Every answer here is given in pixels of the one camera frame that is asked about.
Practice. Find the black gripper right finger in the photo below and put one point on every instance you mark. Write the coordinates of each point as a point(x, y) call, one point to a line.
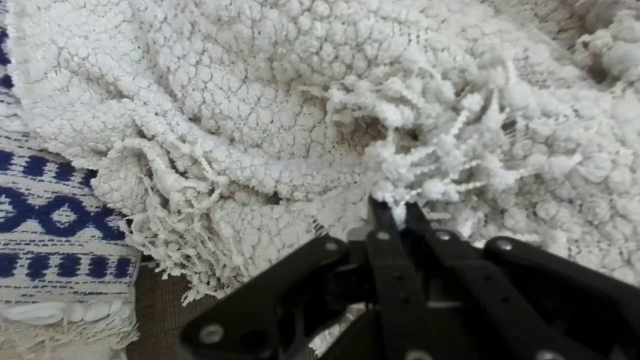
point(527, 300)

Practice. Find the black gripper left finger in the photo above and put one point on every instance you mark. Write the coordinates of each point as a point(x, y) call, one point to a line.
point(313, 293)

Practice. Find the cream fringed knit blanket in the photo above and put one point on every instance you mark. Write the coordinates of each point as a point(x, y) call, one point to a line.
point(321, 106)

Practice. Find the brown fabric sofa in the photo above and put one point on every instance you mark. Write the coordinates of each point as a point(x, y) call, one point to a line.
point(161, 313)

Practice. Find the blue white patterned pillow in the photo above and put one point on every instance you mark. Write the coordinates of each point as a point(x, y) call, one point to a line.
point(52, 220)

